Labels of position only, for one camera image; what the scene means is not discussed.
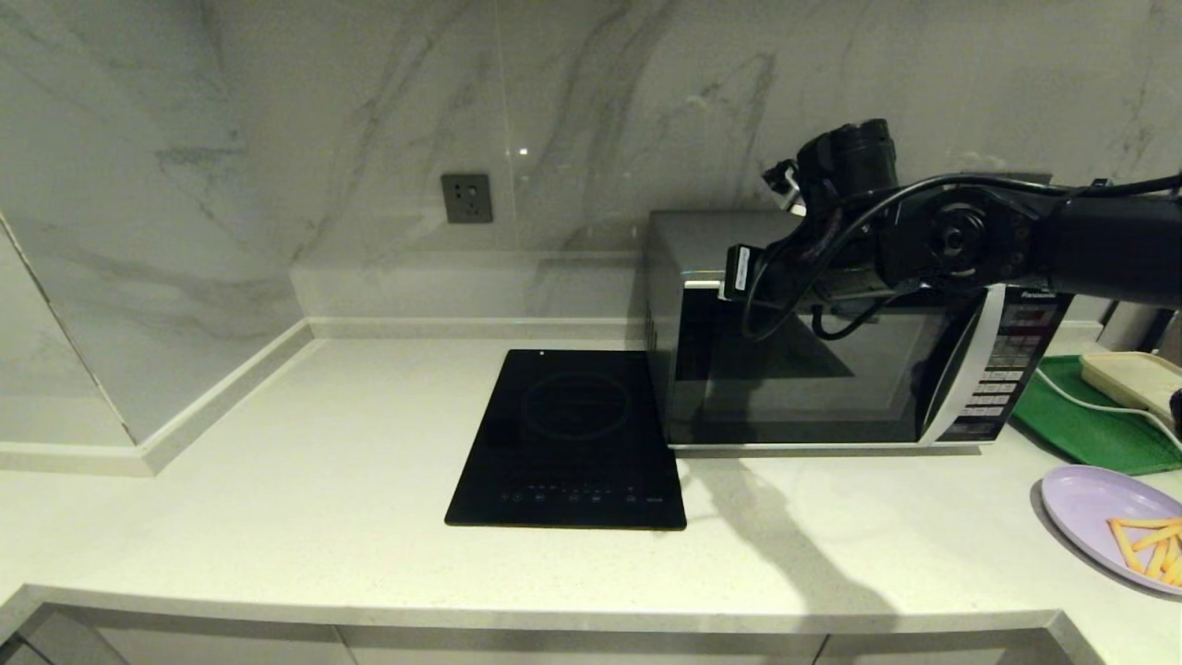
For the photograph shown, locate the silver microwave door dark window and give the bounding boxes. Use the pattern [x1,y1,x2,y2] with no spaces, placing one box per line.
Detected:
[667,277,1007,450]

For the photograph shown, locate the purple plastic plate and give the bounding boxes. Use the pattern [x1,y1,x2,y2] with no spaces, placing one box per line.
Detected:
[1041,465,1182,597]

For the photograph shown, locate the silver Panasonic microwave oven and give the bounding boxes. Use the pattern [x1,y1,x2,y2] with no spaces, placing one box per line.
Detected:
[646,211,1077,453]

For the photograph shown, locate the black induction cooktop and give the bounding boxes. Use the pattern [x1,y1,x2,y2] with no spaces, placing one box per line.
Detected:
[445,349,688,531]

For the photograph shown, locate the green plastic tray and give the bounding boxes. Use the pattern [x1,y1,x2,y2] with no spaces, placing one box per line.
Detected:
[1011,357,1182,477]

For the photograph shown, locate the beige power strip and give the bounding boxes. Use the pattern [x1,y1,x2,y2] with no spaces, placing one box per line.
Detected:
[1079,352,1182,435]

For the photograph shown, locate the grey cabinet front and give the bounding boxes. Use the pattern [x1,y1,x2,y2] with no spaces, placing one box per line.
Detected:
[17,606,356,665]
[813,628,1079,665]
[335,625,827,665]

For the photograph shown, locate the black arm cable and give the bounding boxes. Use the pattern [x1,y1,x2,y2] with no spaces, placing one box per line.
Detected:
[742,171,1182,343]

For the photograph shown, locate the white power cable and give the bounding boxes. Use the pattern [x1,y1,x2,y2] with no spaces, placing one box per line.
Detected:
[1036,369,1182,453]

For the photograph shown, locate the grey single wall socket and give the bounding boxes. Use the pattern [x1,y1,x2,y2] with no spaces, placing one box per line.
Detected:
[440,173,494,224]

